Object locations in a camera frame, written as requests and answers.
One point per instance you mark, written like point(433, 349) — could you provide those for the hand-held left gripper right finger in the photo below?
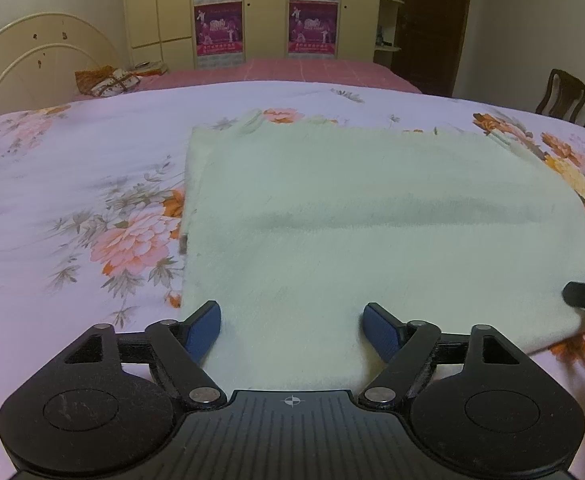
point(380, 332)

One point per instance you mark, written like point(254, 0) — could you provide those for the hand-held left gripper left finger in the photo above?
point(202, 332)

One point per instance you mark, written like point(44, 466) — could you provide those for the pale green knit sweater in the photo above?
point(372, 220)

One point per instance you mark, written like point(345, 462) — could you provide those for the dark wooden chair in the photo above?
point(565, 95)

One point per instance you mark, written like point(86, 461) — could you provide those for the lilac floral bed sheet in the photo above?
point(47, 170)

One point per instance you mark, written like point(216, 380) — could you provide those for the patterned folded cloth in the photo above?
point(120, 82)

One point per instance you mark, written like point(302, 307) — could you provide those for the pink checked bed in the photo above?
point(297, 71)

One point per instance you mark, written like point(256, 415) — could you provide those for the orange cloth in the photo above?
point(85, 80)

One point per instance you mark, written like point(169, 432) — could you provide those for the dark wooden door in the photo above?
point(432, 25)

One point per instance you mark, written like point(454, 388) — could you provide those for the cream corner shelf unit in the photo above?
point(390, 15)

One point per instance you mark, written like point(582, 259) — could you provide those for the cream arched headboard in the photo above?
point(32, 60)

